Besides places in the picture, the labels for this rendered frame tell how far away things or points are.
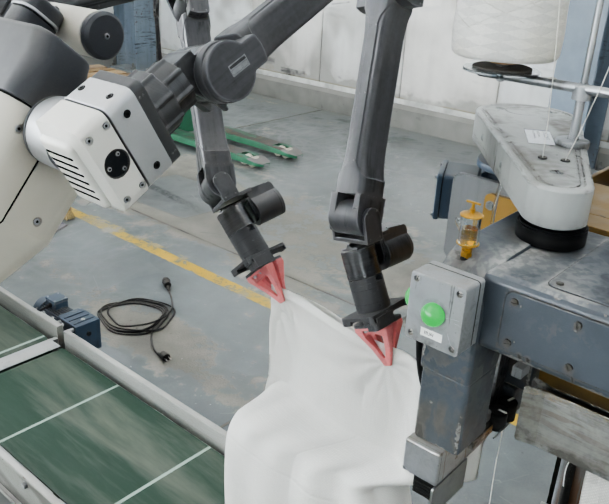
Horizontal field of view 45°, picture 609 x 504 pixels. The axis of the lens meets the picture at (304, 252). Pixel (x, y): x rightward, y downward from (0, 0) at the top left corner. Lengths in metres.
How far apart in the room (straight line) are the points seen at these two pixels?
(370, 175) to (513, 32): 0.29
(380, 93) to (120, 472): 1.27
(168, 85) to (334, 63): 6.74
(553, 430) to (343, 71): 6.64
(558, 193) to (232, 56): 0.44
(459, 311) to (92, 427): 1.52
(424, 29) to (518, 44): 5.89
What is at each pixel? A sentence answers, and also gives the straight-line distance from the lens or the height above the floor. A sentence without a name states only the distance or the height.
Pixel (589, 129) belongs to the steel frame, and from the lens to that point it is 6.34.
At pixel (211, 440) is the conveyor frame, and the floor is 0.37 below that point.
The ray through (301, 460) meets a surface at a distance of 1.39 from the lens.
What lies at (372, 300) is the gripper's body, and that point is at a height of 1.16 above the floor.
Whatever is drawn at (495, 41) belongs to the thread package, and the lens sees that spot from 1.13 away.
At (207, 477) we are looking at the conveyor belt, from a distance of 2.01.
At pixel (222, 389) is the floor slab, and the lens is 3.00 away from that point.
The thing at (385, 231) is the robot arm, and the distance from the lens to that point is 1.19.
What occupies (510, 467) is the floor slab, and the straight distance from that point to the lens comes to 2.79.
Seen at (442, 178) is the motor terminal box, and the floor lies 1.29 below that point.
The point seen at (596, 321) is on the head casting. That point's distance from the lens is 0.86.
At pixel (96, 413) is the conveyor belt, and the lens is 2.27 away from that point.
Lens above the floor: 1.69
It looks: 24 degrees down
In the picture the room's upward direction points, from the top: 3 degrees clockwise
